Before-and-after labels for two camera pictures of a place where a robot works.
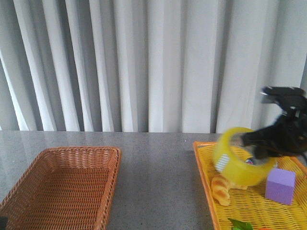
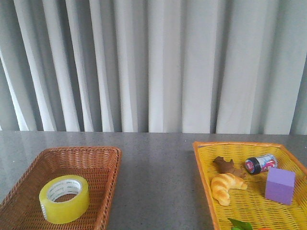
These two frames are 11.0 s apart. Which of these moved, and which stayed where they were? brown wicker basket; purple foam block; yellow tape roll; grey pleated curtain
Moved: yellow tape roll
Stayed: grey pleated curtain; brown wicker basket; purple foam block
